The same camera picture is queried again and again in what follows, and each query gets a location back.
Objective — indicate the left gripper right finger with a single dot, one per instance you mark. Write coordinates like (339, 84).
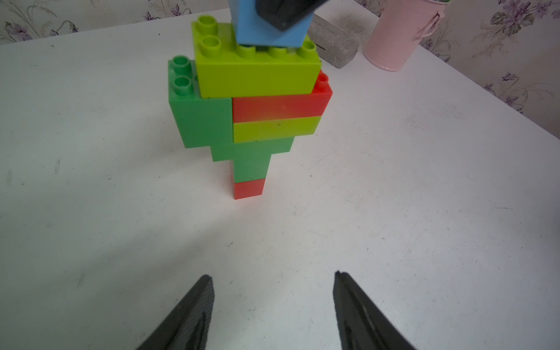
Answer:
(361, 324)

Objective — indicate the pink pen cup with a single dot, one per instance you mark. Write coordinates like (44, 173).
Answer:
(400, 29)

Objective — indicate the lime long lego brick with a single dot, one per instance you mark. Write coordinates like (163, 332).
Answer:
(274, 129)
(227, 69)

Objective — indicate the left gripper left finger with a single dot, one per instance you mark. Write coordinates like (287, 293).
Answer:
(187, 326)

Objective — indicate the small red lego brick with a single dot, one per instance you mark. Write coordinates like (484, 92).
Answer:
(248, 189)

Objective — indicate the small green lego brick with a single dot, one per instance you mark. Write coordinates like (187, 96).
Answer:
(250, 169)
(201, 122)

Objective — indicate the red long lego brick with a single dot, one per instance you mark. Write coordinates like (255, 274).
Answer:
(263, 108)

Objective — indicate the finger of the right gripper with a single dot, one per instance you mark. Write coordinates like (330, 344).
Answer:
(284, 14)

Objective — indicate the green long lego brick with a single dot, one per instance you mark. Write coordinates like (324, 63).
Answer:
(251, 149)

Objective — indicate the lime long lego brick front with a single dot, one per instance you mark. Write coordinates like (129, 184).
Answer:
(274, 129)

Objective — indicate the small blue lego brick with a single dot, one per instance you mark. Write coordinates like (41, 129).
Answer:
(250, 29)

